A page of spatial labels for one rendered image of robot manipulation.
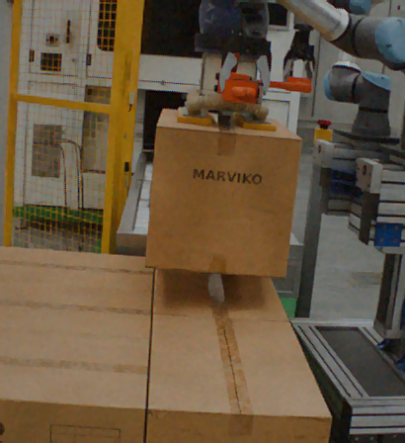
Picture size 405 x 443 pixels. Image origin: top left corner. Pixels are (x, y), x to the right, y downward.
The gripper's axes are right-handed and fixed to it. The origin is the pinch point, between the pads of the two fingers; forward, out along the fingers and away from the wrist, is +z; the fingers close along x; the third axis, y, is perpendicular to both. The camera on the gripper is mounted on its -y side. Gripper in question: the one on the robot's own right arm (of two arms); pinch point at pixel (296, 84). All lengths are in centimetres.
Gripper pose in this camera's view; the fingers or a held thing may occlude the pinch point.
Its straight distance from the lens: 268.1
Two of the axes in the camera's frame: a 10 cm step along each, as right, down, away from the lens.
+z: -0.8, 9.8, 2.0
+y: 0.4, 2.1, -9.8
